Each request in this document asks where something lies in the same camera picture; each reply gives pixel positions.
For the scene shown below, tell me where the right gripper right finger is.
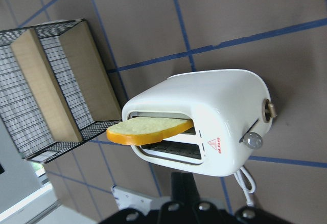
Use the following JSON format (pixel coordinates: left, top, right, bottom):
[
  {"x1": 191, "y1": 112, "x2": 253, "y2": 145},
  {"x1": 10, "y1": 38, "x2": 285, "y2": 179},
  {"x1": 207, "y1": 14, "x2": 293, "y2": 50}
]
[{"x1": 182, "y1": 173, "x2": 200, "y2": 210}]

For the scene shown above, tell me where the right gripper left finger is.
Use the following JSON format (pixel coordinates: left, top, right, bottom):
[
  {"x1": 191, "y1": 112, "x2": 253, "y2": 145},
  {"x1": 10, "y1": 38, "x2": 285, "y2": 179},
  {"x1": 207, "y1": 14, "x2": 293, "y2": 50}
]
[{"x1": 171, "y1": 172, "x2": 183, "y2": 203}]

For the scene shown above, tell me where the white two-slot toaster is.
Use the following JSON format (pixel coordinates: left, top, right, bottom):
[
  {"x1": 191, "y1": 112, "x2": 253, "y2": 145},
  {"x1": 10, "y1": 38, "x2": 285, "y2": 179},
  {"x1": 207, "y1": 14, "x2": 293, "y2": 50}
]
[{"x1": 122, "y1": 69, "x2": 273, "y2": 176}]

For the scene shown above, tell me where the yellow bread slice in toaster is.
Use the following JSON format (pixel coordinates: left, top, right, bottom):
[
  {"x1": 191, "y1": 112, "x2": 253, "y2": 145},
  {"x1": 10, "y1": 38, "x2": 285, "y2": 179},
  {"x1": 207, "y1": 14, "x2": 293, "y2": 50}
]
[{"x1": 106, "y1": 117, "x2": 194, "y2": 146}]

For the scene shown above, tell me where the white toaster power cable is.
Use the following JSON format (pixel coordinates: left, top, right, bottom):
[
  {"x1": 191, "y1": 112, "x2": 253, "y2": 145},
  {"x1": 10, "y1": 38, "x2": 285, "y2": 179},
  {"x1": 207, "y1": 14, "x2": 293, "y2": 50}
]
[{"x1": 232, "y1": 166, "x2": 256, "y2": 207}]

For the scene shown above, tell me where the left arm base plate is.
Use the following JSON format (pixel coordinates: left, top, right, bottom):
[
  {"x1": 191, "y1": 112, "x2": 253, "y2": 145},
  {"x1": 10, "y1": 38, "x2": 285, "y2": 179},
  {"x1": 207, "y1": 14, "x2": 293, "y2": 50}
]
[{"x1": 111, "y1": 185, "x2": 167, "y2": 215}]

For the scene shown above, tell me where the wire basket with wooden shelf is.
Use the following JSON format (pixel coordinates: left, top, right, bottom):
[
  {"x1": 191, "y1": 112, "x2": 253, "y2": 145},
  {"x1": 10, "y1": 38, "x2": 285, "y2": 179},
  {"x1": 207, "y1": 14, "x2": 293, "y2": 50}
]
[{"x1": 1, "y1": 19, "x2": 121, "y2": 164}]

